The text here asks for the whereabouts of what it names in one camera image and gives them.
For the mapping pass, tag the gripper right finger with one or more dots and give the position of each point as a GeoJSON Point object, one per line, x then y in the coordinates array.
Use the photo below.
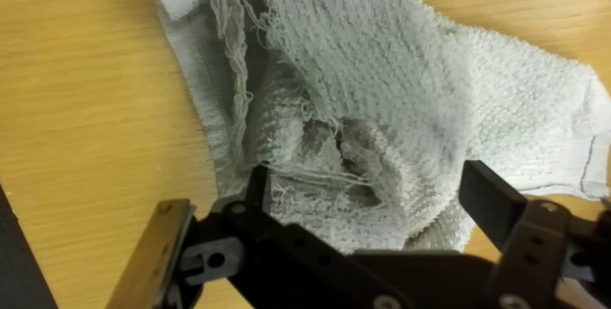
{"type": "Point", "coordinates": [520, 232]}

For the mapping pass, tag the gray terry cloth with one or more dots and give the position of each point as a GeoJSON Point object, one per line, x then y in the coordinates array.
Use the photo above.
{"type": "Point", "coordinates": [363, 108]}

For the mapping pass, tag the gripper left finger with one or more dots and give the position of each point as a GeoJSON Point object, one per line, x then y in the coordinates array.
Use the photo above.
{"type": "Point", "coordinates": [267, 242]}

